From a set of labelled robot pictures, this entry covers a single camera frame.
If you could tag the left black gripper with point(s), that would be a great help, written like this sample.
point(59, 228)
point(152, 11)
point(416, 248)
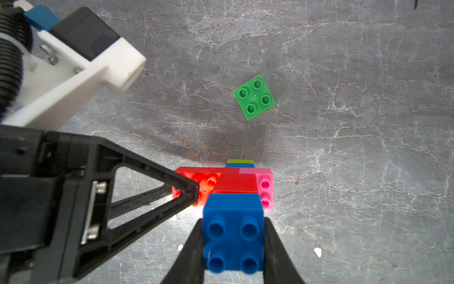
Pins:
point(55, 201)

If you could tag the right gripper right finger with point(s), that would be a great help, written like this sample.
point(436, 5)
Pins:
point(278, 267)

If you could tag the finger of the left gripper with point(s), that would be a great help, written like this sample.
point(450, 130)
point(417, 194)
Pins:
point(152, 191)

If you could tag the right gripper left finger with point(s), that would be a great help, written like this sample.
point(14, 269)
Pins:
point(189, 266)

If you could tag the upturned blue square lego brick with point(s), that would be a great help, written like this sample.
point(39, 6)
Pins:
point(233, 233)

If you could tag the long red lego brick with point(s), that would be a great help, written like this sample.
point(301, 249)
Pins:
point(207, 178)

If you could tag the pink square lego brick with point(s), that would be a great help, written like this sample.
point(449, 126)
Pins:
point(265, 185)

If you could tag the red square lego brick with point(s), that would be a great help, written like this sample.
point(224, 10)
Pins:
point(236, 183)

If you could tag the lime green square lego brick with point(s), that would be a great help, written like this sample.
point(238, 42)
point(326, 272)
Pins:
point(247, 161)

